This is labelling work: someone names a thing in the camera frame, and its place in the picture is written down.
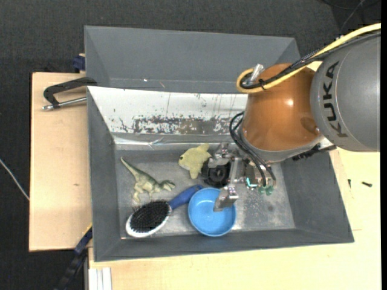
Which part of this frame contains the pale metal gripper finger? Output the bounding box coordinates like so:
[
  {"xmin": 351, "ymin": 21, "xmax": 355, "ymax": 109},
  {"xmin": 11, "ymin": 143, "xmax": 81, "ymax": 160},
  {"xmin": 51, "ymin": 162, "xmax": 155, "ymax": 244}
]
[
  {"xmin": 213, "ymin": 186, "xmax": 240, "ymax": 213},
  {"xmin": 208, "ymin": 143, "xmax": 232, "ymax": 169}
]

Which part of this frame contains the black plastic object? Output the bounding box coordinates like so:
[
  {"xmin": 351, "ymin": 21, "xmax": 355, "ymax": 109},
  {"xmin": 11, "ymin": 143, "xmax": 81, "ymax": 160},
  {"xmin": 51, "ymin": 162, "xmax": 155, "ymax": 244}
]
[{"xmin": 201, "ymin": 160, "xmax": 230, "ymax": 189}]

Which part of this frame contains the yellow plush toy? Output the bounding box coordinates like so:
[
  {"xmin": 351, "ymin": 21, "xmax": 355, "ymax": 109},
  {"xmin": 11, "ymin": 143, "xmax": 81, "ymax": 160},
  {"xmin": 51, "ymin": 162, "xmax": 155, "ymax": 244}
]
[{"xmin": 178, "ymin": 143, "xmax": 213, "ymax": 180}]

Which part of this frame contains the blue plastic bowl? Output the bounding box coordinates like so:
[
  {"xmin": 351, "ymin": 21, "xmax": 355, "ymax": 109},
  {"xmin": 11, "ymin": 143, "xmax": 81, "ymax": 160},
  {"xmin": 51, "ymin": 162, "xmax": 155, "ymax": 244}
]
[{"xmin": 187, "ymin": 187, "xmax": 237, "ymax": 237}]

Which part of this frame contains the green toy dinosaur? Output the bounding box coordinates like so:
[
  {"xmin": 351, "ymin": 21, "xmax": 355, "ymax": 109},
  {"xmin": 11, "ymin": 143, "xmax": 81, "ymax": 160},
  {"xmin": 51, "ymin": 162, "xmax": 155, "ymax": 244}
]
[{"xmin": 120, "ymin": 156, "xmax": 177, "ymax": 204}]

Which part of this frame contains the grey metal bin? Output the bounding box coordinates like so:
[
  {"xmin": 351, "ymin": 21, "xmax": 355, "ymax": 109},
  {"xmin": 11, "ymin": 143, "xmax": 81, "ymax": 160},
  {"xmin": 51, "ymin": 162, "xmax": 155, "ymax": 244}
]
[{"xmin": 83, "ymin": 25, "xmax": 355, "ymax": 262}]

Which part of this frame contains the pale wood board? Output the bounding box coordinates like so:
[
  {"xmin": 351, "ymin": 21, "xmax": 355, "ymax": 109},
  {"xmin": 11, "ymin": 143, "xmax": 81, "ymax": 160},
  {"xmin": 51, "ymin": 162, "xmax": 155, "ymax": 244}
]
[{"xmin": 28, "ymin": 72, "xmax": 93, "ymax": 252}]

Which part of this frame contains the blue handled hairbrush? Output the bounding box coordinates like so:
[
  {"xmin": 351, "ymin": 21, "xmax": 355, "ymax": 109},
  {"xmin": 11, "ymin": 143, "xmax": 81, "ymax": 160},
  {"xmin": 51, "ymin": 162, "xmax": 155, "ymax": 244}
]
[{"xmin": 125, "ymin": 184, "xmax": 204, "ymax": 239}]

